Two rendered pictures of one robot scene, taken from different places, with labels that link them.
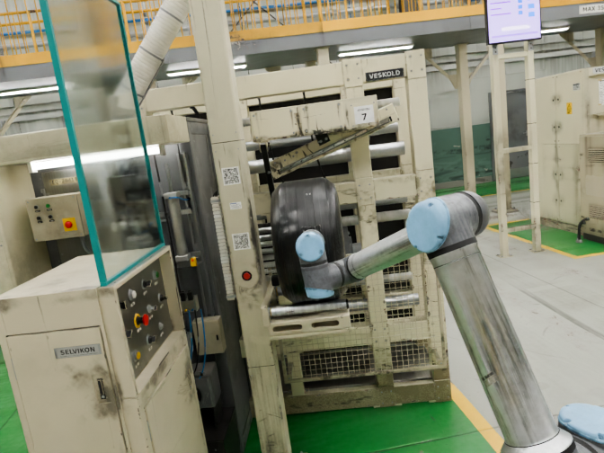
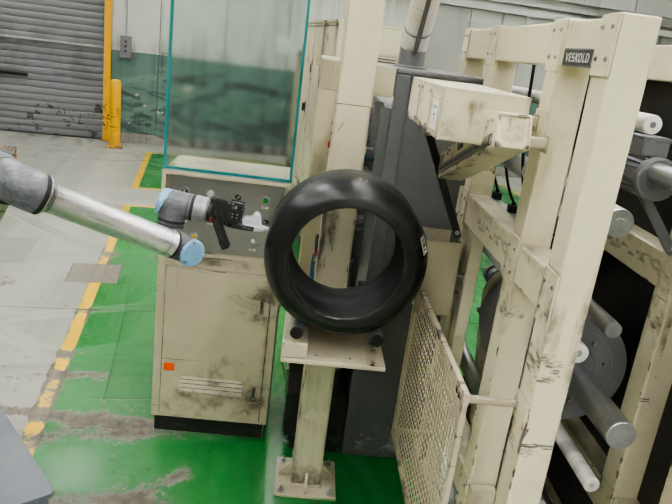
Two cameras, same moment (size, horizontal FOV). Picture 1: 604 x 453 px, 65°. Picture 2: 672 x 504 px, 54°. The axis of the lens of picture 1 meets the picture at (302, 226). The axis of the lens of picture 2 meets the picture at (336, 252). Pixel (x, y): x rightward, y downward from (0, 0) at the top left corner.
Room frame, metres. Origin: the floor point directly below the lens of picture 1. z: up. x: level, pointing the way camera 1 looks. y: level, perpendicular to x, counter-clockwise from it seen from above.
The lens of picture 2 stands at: (1.80, -2.23, 1.85)
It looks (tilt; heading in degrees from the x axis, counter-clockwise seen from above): 17 degrees down; 82
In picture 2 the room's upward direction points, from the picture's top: 7 degrees clockwise
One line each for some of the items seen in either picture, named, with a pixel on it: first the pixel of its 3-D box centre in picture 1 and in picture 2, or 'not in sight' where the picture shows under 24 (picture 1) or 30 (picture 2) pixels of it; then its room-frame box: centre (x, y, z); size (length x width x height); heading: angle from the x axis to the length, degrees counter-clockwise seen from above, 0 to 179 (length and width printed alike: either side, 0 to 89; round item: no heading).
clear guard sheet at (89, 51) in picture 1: (111, 128); (236, 60); (1.67, 0.60, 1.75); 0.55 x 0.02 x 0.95; 176
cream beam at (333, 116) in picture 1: (315, 119); (459, 109); (2.42, -0.13, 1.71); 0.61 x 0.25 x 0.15; 86
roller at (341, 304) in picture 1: (308, 307); (297, 313); (1.99, 0.02, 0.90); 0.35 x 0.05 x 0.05; 86
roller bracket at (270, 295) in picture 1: (270, 301); not in sight; (2.14, 0.19, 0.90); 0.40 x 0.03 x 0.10; 176
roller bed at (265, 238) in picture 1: (266, 252); (433, 270); (2.52, 0.21, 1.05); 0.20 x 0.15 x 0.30; 86
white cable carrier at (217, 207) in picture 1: (225, 248); not in sight; (2.10, 0.36, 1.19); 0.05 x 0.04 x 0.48; 176
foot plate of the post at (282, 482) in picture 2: not in sight; (305, 475); (2.13, 0.27, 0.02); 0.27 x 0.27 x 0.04; 86
